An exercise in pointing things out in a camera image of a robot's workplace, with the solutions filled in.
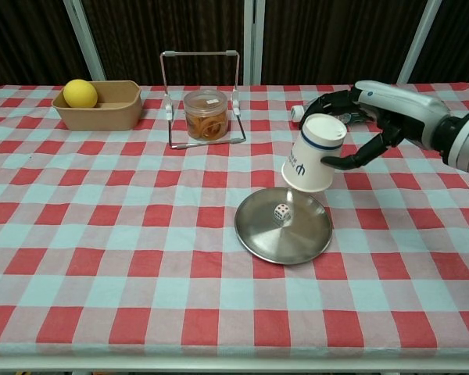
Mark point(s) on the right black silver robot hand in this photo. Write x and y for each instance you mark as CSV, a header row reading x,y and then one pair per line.
x,y
398,109

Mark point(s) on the white paper cup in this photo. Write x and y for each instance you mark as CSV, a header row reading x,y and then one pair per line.
x,y
310,160

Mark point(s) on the white die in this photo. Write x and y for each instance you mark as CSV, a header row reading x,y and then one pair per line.
x,y
281,211

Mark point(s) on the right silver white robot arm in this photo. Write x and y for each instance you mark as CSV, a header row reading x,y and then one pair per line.
x,y
467,142

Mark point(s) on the round metal plate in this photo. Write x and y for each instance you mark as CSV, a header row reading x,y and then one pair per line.
x,y
289,238

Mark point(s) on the dark corrugated partition panel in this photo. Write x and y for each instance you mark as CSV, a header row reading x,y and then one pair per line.
x,y
336,43
160,27
27,43
457,39

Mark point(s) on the clear jar with brown contents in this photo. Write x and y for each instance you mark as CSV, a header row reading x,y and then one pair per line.
x,y
205,117

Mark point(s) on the red white checkered tablecloth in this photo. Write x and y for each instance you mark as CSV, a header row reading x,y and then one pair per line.
x,y
121,234

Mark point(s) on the yellow ball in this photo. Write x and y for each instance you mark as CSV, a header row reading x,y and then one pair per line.
x,y
80,93

